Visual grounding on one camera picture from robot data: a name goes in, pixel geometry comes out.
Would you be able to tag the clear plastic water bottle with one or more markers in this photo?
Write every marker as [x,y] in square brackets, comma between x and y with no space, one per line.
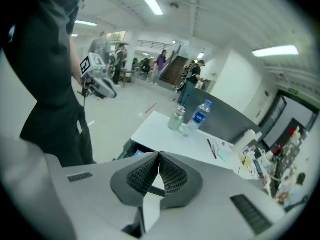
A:
[198,117]

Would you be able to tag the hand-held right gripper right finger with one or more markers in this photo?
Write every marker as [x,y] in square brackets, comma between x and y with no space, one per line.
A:
[182,184]

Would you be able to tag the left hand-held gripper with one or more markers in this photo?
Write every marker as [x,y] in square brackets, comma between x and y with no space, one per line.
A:
[93,66]

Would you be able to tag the red floor tape strip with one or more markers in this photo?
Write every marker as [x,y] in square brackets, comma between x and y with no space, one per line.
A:
[150,108]

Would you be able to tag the person's black clothing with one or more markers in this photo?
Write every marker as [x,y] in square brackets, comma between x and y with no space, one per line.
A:
[45,71]

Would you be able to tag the black box tray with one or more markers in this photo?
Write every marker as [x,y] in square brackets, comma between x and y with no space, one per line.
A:
[125,151]

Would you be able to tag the black pen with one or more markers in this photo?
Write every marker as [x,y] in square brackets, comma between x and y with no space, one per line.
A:
[212,149]

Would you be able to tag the teal notepad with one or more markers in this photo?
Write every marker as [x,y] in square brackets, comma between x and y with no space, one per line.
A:
[223,154]

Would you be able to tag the wooden staircase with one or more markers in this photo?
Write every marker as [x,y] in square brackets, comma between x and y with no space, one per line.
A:
[175,71]

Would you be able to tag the grey-green metal flask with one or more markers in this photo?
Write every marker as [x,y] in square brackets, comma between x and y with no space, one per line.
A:
[176,120]

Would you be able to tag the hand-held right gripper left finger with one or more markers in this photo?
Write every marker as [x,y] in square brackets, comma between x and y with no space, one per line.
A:
[135,181]

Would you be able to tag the grey desk partition panel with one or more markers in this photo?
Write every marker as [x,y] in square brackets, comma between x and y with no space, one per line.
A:
[225,119]

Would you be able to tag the white tumbler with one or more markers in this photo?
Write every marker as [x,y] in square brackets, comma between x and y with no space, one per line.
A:
[243,141]

